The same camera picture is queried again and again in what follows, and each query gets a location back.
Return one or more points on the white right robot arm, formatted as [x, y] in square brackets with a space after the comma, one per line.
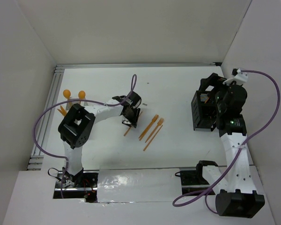
[236, 193]

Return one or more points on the aluminium rail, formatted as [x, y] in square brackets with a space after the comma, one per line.
[44, 125]
[138, 65]

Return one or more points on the aluminium rail back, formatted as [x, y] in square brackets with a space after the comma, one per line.
[138, 65]

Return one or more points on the white utensil caddy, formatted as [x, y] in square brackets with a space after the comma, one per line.
[69, 104]

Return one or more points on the black utensil caddy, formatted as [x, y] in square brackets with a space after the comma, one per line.
[203, 115]

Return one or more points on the orange plastic fork right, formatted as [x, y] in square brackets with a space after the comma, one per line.
[154, 130]

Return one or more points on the orange plastic fork left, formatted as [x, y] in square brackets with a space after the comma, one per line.
[149, 126]

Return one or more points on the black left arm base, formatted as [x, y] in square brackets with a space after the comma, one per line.
[85, 188]

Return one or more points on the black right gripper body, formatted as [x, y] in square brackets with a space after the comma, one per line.
[220, 89]

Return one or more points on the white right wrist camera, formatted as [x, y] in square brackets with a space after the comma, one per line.
[238, 77]

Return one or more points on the white tape sheet front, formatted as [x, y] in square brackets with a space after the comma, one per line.
[138, 186]

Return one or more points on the aluminium rail left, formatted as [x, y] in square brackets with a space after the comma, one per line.
[44, 125]

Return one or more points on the orange plastic fork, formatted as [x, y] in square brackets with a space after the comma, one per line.
[149, 126]
[154, 130]

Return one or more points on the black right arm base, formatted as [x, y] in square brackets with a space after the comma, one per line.
[192, 179]

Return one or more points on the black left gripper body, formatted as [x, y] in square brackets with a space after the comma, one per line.
[131, 118]

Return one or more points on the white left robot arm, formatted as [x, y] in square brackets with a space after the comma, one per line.
[76, 127]

